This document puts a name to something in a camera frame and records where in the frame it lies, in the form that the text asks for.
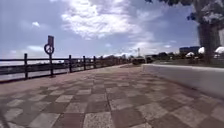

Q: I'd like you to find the distant row of trees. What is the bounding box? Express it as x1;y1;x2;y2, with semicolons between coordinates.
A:
128;51;181;62

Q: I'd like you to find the lifebuoy post with sign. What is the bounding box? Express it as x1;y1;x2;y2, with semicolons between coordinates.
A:
43;35;55;78

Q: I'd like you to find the low grey concrete wall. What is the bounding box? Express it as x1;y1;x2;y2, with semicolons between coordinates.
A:
142;63;224;99

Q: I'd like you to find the water behind railing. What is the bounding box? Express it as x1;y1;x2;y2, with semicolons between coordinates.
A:
0;60;101;82

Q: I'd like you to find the checkered paved promenade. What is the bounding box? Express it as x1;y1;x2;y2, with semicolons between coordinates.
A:
0;64;224;128

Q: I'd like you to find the dark wooden railing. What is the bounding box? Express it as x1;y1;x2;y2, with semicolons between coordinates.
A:
0;53;133;84

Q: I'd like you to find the thick-trunked tree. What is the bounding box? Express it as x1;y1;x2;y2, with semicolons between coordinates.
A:
144;0;224;65

